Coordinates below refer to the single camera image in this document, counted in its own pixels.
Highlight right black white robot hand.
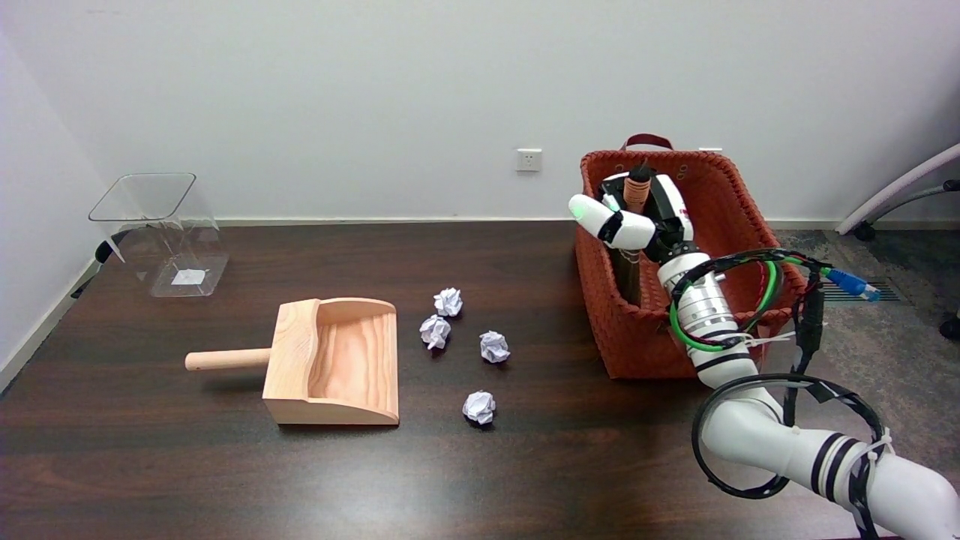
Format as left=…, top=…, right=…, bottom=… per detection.
left=568, top=171, right=695, bottom=264

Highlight small broom with orange handle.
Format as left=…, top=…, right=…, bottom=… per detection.
left=611, top=160, right=652, bottom=305

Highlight woven reddish-brown basket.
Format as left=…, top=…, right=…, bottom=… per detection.
left=574, top=133, right=808, bottom=380

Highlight white zip tie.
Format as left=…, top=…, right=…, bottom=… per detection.
left=739, top=330, right=797, bottom=350

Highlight floor vent grille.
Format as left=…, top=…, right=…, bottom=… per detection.
left=821, top=281, right=902, bottom=303

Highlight office chair base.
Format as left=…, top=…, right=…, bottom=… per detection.
left=835, top=142, right=960, bottom=340

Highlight wooden dustpan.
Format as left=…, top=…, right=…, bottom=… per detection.
left=184, top=298, right=400, bottom=426

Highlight clear plastic bin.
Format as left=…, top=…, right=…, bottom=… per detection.
left=88, top=172, right=230, bottom=299

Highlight green cable loop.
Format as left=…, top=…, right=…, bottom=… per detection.
left=669, top=256, right=833, bottom=353

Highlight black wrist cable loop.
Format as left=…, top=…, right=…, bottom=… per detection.
left=670, top=248, right=827, bottom=430

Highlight blue cable plug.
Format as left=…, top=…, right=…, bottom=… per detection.
left=825, top=268, right=881, bottom=303

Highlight black elbow cable loop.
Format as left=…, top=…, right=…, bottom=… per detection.
left=691, top=373, right=887, bottom=500

